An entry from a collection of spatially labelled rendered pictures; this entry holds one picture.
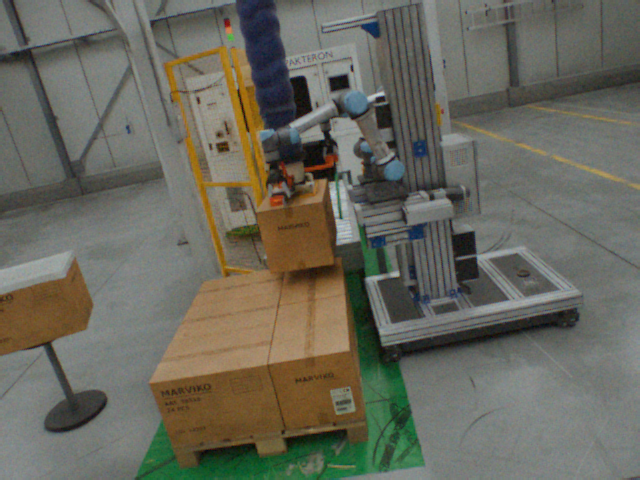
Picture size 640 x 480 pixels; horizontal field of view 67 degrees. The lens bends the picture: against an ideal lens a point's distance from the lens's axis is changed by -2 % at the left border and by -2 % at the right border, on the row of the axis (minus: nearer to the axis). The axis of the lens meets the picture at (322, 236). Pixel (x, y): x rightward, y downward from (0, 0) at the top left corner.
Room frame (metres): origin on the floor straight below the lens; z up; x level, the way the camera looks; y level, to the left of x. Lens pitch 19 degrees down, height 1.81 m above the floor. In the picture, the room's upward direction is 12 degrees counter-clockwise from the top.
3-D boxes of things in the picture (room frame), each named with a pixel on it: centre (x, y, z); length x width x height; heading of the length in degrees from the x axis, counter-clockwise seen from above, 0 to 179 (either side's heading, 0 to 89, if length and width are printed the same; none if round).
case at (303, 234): (3.09, 0.12, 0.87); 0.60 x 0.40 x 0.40; 172
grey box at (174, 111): (4.09, 0.95, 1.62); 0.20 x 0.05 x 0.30; 176
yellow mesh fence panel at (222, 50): (4.34, 0.74, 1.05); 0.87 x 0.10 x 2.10; 48
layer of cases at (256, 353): (2.64, 0.44, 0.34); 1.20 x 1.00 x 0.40; 176
